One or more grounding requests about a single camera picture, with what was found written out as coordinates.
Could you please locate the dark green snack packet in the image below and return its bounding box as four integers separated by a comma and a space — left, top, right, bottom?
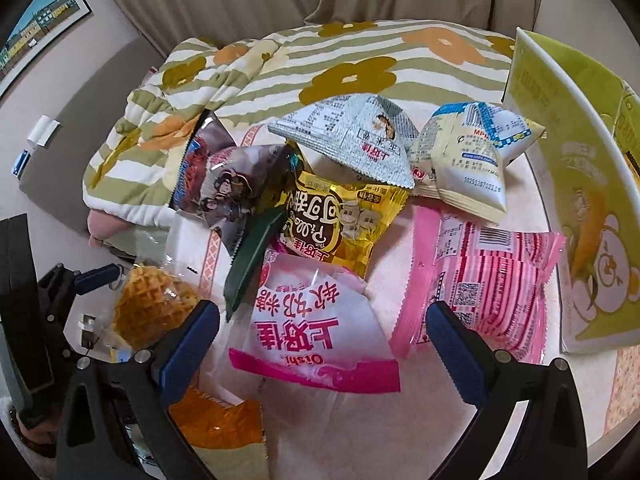
222, 205, 288, 321

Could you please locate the floral striped blanket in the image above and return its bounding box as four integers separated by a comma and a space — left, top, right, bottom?
82, 20, 518, 251

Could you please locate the framed wall picture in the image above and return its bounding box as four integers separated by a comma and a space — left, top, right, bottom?
0, 0, 93, 98

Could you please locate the pink and white snack packet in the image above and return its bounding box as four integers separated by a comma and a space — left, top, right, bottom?
227, 250, 403, 396

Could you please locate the person's left hand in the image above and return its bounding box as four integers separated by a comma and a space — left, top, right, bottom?
15, 407, 58, 461

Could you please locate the orange snack packet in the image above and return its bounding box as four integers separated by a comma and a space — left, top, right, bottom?
167, 385, 266, 461

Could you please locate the waffle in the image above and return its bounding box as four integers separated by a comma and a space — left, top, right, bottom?
100, 230, 221, 366

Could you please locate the pale yellow blue snack packet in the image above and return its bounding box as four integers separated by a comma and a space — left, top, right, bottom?
410, 101, 546, 226

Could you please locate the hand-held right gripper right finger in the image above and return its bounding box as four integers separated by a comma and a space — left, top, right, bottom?
425, 301, 588, 480

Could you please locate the green cardboard box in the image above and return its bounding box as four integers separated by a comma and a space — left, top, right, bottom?
502, 27, 640, 356

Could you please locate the white wall plate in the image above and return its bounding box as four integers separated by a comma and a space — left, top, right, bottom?
27, 115, 61, 148

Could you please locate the grey white snack packet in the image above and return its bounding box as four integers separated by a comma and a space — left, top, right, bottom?
267, 94, 421, 191

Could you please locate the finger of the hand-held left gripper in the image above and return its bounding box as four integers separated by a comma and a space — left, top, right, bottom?
65, 312, 108, 361
75, 265, 123, 296

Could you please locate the pink striped snack packet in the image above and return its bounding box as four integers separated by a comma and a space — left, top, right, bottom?
390, 205, 566, 366

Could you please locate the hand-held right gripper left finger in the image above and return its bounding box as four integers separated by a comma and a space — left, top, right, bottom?
57, 300, 221, 480

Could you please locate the grey cartoon snack packet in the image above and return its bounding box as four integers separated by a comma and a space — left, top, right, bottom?
197, 144, 286, 261

